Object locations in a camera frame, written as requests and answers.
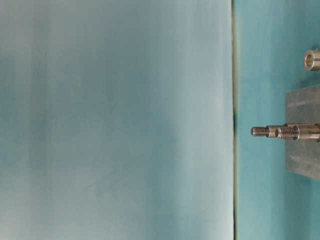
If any rear threaded steel shaft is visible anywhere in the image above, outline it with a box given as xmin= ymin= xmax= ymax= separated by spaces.
xmin=250 ymin=123 xmax=320 ymax=139

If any threaded steel shaft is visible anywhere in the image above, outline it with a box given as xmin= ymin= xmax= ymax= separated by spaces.
xmin=250 ymin=123 xmax=320 ymax=139
xmin=275 ymin=125 xmax=320 ymax=142

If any front threaded steel shaft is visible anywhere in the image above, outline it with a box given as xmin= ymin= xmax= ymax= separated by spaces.
xmin=275 ymin=125 xmax=320 ymax=142

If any grey metal base plate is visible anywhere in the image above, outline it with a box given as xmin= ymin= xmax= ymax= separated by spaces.
xmin=285 ymin=85 xmax=320 ymax=180

